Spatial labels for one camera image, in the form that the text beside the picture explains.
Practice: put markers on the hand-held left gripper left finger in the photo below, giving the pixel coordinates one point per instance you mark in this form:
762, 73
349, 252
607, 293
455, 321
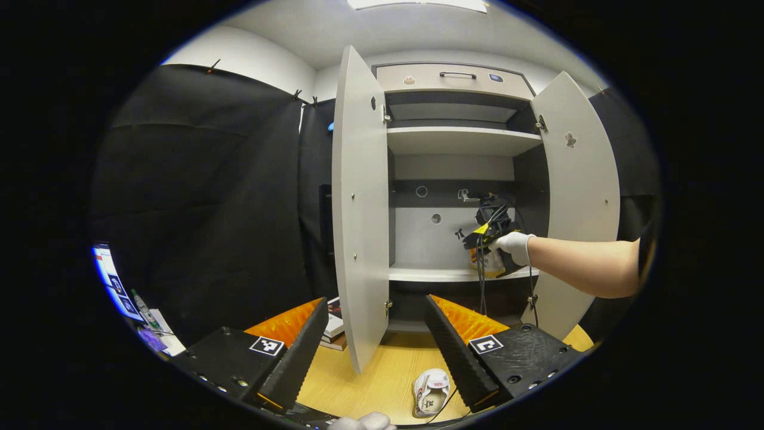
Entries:
298, 352

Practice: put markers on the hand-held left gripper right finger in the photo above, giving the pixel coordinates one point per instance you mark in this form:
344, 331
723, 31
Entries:
456, 352

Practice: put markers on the white shoe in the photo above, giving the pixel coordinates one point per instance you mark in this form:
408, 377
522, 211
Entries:
431, 391
492, 264

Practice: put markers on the white shoe cabinet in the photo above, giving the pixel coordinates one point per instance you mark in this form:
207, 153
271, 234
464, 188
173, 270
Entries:
459, 140

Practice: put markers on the white shoe cabinet door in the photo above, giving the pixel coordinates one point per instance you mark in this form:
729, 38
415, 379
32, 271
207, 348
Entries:
361, 209
582, 179

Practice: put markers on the white cabinet drawer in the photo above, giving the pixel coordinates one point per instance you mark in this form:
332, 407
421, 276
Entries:
430, 83

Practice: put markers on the stack of books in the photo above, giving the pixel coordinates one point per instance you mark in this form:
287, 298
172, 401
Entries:
334, 325

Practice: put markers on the white side tray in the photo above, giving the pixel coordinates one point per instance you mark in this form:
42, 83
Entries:
170, 337

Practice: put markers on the small purple object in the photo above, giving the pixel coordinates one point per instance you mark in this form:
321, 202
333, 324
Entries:
152, 340

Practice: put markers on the black shirt sleeve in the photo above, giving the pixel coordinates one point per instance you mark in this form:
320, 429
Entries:
647, 257

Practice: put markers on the clear plastic bottle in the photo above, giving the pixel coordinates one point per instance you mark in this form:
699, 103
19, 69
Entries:
143, 307

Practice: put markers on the black backdrop cloth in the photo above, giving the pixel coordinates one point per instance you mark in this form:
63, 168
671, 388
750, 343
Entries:
209, 197

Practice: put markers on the computer monitor screen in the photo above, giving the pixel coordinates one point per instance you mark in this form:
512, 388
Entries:
116, 280

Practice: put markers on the ceiling light panel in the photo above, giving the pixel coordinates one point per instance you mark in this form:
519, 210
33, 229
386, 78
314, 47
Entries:
418, 3

